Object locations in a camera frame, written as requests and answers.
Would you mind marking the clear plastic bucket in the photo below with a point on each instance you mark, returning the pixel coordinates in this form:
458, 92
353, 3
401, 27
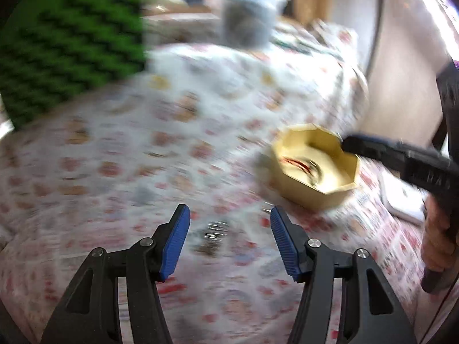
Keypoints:
247, 10

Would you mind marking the white flat box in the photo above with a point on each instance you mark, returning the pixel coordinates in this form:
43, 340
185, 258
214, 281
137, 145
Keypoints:
403, 199

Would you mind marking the strawberry printed cloth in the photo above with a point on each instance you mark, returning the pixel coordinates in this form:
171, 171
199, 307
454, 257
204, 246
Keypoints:
125, 193

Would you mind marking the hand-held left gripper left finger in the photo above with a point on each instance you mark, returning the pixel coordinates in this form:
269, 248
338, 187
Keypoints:
175, 243

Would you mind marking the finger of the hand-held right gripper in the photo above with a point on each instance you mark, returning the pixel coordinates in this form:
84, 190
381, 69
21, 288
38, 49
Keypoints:
373, 148

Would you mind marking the green checkered board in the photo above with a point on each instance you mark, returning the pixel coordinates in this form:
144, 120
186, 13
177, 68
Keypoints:
68, 46

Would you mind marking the wooden board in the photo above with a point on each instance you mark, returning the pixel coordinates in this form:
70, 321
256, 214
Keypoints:
408, 50

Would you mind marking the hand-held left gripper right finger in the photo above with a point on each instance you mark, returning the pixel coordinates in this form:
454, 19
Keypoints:
287, 243

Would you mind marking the person's right hand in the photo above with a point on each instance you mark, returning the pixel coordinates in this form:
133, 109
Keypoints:
437, 243

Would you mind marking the gold octagonal box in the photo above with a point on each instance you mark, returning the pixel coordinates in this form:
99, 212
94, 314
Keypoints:
315, 172

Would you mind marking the bear printed cloth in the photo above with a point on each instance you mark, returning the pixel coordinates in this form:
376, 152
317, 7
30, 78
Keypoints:
258, 89

